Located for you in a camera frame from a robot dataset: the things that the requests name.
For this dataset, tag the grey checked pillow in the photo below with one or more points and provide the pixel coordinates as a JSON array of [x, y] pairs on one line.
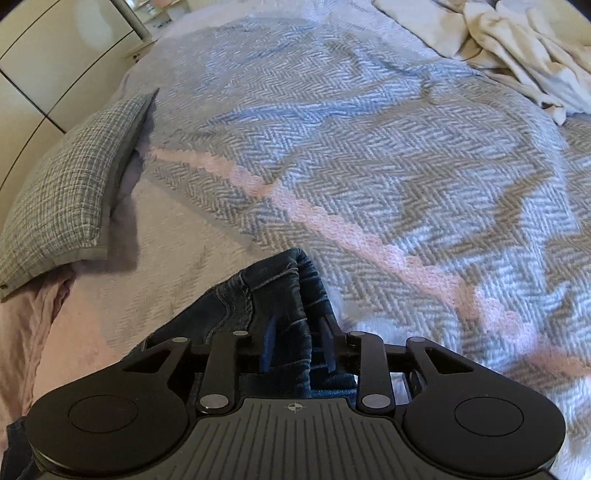
[[69, 198]]

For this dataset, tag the dark blue jeans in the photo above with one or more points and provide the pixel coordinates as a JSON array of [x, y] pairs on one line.
[[258, 295]]

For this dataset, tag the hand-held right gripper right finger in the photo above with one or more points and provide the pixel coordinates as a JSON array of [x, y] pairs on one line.
[[328, 347]]

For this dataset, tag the cream panelled wardrobe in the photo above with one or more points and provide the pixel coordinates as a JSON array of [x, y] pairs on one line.
[[51, 60]]

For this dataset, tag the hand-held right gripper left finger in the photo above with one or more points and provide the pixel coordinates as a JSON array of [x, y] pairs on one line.
[[268, 344]]

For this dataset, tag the grey herringbone blanket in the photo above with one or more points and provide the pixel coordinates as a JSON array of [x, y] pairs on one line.
[[369, 161]]

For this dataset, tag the white crumpled cloth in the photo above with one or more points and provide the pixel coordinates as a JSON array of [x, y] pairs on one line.
[[512, 41]]

